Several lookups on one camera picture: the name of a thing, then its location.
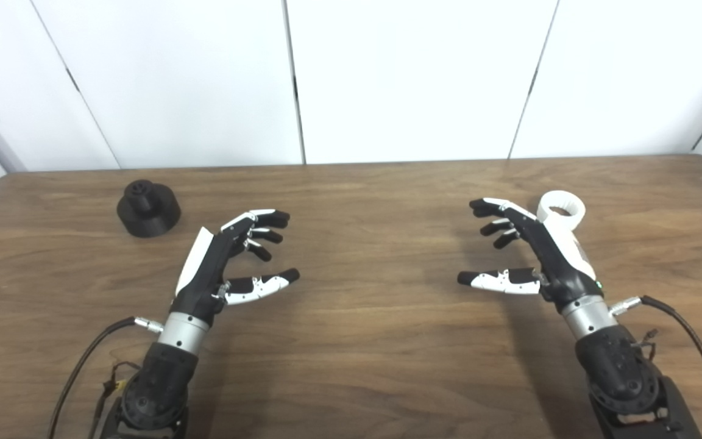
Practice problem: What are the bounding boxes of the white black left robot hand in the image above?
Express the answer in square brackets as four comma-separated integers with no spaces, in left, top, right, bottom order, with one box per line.
[171,209,300,326]

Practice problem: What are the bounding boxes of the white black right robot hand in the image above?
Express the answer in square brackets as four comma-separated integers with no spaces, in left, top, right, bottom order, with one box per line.
[457,197,605,315]

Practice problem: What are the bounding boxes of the white plastic ring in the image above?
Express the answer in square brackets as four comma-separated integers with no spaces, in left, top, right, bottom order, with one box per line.
[537,190,586,232]

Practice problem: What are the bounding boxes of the round black plastic part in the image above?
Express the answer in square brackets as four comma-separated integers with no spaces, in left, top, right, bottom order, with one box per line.
[116,180,182,238]

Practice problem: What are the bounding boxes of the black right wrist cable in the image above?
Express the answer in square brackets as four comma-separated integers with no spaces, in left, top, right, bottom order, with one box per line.
[609,295,702,439]

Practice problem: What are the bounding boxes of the thin right wrist wires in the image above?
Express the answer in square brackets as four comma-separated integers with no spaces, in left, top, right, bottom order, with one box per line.
[630,328,660,362]

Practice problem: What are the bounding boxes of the thin wrist wires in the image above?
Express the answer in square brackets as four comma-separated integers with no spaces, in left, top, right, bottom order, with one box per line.
[630,328,660,362]
[100,362,142,423]

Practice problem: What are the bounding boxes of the thin left wrist wires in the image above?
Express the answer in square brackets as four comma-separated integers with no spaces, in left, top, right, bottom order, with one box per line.
[100,362,142,423]

